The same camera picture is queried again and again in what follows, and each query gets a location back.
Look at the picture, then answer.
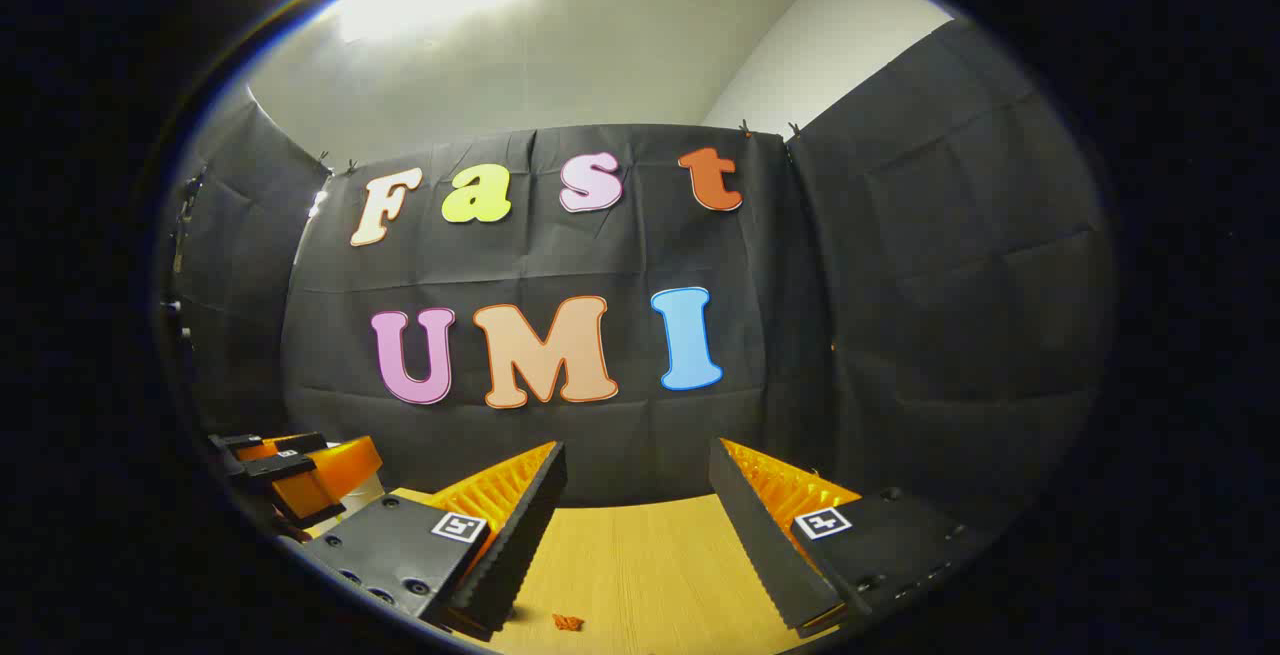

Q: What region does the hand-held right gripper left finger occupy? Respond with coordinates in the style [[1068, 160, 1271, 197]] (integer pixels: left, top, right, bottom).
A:
[[300, 440, 569, 644]]

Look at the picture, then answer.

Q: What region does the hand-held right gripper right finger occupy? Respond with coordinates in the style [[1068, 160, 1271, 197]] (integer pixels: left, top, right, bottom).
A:
[[708, 437, 1001, 641]]

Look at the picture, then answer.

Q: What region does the white desktop garbage bin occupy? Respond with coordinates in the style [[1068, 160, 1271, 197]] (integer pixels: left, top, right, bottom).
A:
[[330, 470, 389, 521]]

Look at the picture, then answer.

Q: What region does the wooden desktop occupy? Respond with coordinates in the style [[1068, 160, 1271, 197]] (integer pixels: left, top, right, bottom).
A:
[[305, 487, 836, 655]]

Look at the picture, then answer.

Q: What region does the black backdrop cloth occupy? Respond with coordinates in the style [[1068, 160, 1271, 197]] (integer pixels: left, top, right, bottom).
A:
[[160, 20, 1116, 536]]

